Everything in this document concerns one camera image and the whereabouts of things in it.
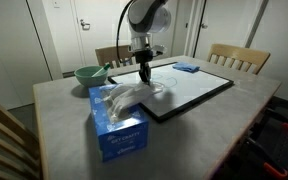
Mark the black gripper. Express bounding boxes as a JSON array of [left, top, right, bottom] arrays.
[[135, 51, 153, 84]]

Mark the white tissue wipe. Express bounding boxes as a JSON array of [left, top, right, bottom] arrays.
[[132, 82, 164, 100]]

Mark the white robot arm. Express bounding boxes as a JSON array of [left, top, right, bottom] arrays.
[[118, 0, 171, 84]]

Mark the black framed white board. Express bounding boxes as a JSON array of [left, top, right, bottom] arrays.
[[107, 61, 235, 122]]

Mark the dark wooden chair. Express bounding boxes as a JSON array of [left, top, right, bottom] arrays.
[[95, 45, 136, 69]]

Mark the next tissue in box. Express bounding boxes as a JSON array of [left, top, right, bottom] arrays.
[[104, 84, 139, 122]]

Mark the green white marker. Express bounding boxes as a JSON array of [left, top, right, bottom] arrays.
[[92, 64, 110, 77]]

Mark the blue folded cloth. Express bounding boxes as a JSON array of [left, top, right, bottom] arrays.
[[173, 62, 200, 73]]

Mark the green bowl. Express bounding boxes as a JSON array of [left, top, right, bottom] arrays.
[[74, 66, 108, 88]]

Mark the blue tissue box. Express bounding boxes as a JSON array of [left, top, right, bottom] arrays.
[[89, 84, 149, 162]]

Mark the white door right side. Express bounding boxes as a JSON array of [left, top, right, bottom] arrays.
[[193, 0, 267, 60]]

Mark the light wooden chair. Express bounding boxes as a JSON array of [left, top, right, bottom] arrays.
[[207, 44, 270, 75]]

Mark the orange black clamp lower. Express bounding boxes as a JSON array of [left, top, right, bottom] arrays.
[[246, 138, 288, 180]]

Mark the wooden chair at left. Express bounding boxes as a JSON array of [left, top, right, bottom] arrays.
[[0, 105, 42, 180]]

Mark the white door with handle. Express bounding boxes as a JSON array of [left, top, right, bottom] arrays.
[[73, 0, 128, 65]]

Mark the white wall switch plate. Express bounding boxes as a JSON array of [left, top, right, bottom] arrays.
[[52, 0, 60, 8]]

